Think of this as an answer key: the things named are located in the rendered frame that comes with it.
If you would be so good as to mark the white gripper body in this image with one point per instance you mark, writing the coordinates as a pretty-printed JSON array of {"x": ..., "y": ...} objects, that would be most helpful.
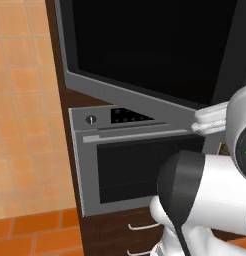
[{"x": 211, "y": 119}]

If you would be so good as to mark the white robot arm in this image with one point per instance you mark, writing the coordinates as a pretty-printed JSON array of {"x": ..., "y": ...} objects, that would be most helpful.
[{"x": 215, "y": 193}]

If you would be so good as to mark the grey oven door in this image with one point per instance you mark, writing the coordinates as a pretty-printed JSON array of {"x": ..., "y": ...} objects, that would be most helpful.
[{"x": 128, "y": 166}]

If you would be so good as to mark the black glass microwave door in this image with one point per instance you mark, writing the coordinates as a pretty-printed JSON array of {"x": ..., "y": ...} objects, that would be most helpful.
[{"x": 145, "y": 43}]

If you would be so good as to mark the dark oven knob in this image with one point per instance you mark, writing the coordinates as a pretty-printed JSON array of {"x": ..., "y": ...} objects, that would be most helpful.
[{"x": 91, "y": 119}]

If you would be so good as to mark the grey built-in oven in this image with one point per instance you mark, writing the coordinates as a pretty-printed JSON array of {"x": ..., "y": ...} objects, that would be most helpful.
[{"x": 82, "y": 160}]

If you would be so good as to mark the dark wood drawer front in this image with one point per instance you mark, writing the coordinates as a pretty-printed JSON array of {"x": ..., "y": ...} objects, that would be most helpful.
[
  {"x": 108, "y": 249},
  {"x": 108, "y": 226}
]

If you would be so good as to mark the dark wood cabinet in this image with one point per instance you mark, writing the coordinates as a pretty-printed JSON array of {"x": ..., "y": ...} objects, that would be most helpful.
[{"x": 56, "y": 60}]

